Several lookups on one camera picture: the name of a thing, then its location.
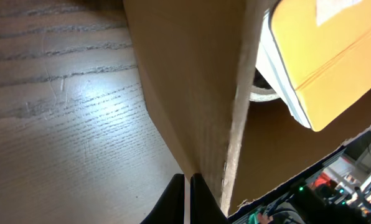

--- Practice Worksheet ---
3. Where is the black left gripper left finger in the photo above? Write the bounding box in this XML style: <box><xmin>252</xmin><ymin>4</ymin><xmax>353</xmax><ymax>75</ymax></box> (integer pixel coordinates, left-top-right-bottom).
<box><xmin>141</xmin><ymin>174</ymin><xmax>185</xmax><ymax>224</ymax></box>

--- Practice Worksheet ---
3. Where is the white tape roll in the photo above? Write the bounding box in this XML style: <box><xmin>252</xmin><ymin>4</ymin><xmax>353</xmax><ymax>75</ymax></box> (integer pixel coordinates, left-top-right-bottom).
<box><xmin>250</xmin><ymin>70</ymin><xmax>280</xmax><ymax>102</ymax></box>

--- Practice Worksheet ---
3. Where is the yellow sticky note pad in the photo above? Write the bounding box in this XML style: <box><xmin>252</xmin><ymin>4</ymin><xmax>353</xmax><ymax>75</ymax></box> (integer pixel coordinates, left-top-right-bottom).
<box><xmin>256</xmin><ymin>0</ymin><xmax>371</xmax><ymax>132</ymax></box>

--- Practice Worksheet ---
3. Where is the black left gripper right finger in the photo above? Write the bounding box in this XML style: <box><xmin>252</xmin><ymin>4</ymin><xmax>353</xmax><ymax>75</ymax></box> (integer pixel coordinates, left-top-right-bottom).
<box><xmin>190</xmin><ymin>173</ymin><xmax>229</xmax><ymax>224</ymax></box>

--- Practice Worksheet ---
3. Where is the brown cardboard box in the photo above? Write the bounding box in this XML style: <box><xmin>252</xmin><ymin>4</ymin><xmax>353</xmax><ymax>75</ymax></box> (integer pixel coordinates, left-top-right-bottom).
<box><xmin>124</xmin><ymin>0</ymin><xmax>371</xmax><ymax>215</ymax></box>

